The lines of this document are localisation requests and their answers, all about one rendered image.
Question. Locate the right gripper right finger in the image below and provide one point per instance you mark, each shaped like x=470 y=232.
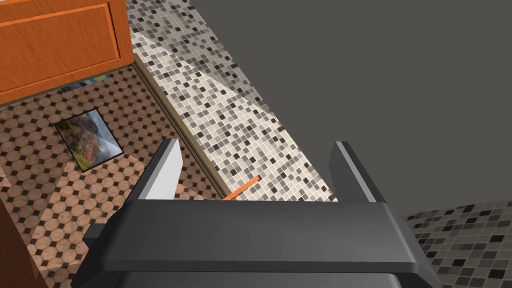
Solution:
x=352 y=176

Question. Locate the framed landscape picture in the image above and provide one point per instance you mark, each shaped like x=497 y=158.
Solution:
x=88 y=140

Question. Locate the orange wooden cupboard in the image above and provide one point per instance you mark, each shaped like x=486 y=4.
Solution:
x=56 y=44

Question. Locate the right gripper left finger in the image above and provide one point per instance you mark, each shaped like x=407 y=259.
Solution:
x=162 y=176

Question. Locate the thin orange bar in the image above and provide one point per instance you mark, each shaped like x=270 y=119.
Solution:
x=242 y=188

